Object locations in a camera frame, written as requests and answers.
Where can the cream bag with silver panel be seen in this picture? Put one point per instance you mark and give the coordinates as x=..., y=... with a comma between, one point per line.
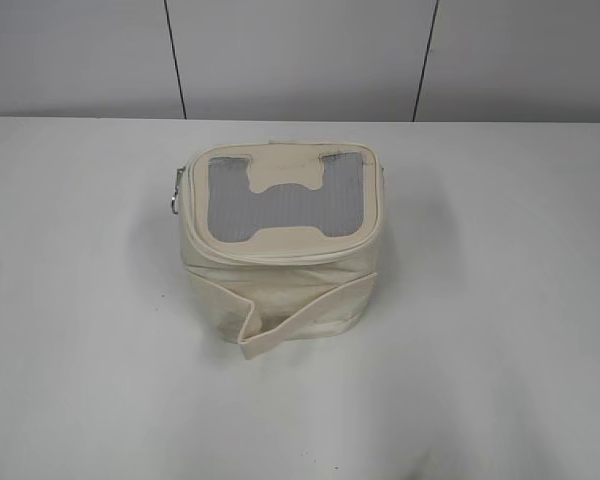
x=280, y=241

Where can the metal zipper pull with ring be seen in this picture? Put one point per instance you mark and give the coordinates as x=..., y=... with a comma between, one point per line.
x=174, y=199

